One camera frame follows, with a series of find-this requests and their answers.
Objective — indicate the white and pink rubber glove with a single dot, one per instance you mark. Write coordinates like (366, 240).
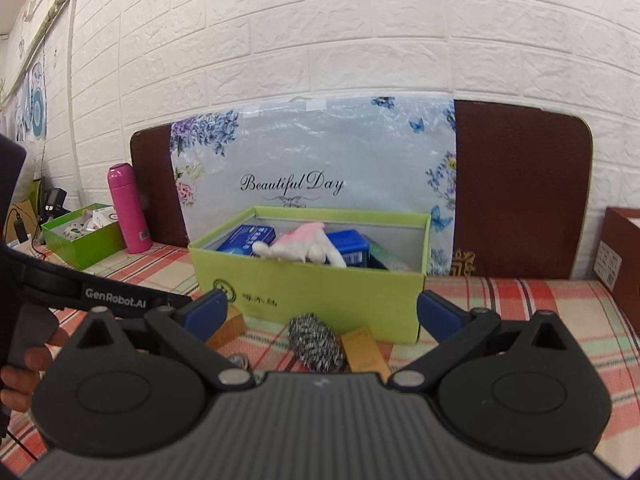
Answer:
(295, 247)

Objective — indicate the small white packets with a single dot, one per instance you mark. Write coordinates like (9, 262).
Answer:
(75, 232)

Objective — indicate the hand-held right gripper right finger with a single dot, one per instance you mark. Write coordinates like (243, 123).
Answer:
(440, 317)

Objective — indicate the white carton with round logo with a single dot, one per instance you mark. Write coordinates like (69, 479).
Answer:
(106, 217)

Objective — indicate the blue wall decal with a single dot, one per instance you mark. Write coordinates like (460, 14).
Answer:
(36, 100)

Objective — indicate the pink thermos bottle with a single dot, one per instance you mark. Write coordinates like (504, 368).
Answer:
(129, 210)

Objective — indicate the orange and white box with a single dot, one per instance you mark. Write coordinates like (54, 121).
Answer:
(227, 330)

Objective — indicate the dark green open box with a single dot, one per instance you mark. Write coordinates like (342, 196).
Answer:
(85, 250)

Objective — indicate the brown kraft box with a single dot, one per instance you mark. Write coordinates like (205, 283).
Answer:
(365, 352)

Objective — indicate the floral plastic package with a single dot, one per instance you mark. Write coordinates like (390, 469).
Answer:
(325, 150)

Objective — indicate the brown headboard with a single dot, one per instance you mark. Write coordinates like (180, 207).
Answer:
(520, 185)

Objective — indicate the plaid blanket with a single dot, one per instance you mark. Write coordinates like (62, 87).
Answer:
(525, 305)

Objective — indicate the light green box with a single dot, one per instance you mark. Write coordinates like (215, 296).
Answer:
(325, 290)

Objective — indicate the person's left hand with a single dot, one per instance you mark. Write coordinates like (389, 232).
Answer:
(20, 385)

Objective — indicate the black power adapter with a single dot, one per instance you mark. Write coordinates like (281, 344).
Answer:
(21, 230)

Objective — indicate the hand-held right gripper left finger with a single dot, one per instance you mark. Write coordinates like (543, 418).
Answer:
(207, 315)

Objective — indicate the black stand device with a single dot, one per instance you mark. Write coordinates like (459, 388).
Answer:
(55, 200)

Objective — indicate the small blue box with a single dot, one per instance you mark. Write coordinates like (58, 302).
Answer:
(245, 240)

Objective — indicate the brown cardboard box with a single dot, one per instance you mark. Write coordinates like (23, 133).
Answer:
(620, 240)

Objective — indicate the blue plastic case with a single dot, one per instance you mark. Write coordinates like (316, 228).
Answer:
(350, 246)

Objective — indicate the steel wool scrubber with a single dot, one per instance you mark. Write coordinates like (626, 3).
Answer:
(315, 342)

